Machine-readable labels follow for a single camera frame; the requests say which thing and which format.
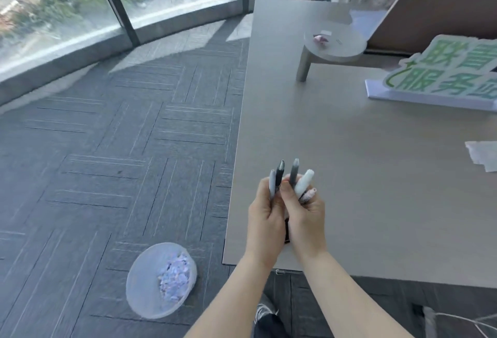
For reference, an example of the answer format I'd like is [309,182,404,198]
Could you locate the person's right hand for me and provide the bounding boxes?
[279,184,330,264]

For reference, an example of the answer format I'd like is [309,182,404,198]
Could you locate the person's left hand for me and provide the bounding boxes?
[243,175,289,271]

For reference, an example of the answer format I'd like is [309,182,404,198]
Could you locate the slim white red print pen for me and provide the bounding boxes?
[299,187,318,205]

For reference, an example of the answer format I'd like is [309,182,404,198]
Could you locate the thick white marker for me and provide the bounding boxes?
[294,169,316,201]

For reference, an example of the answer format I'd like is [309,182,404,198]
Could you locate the clear barrel grey grip pen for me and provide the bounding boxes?
[288,158,301,190]

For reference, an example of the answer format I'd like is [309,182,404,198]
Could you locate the black grip pen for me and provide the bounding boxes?
[275,159,286,191]

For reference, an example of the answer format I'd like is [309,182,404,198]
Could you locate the white paper scraps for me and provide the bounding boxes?
[156,253,192,304]

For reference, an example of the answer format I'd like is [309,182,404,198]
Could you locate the white plastic waste bin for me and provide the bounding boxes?
[125,242,198,320]

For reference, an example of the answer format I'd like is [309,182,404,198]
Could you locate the person's right forearm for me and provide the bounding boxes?
[299,250,416,338]

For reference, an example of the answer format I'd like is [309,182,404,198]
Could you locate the person's left forearm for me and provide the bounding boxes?
[184,256,276,338]

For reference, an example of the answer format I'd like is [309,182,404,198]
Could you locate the person's grey shoe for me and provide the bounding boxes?
[254,294,280,327]

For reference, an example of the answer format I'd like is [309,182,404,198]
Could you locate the white table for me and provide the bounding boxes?
[222,0,497,290]

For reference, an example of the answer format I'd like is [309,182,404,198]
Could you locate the grey round desk shelf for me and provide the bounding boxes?
[296,25,368,83]

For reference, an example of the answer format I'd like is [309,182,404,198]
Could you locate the white paper sheet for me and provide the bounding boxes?
[464,140,497,174]

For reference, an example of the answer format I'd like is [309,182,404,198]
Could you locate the green and white sign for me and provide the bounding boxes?
[364,34,497,112]

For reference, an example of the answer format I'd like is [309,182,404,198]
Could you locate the brown desk partition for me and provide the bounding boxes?
[366,0,497,56]

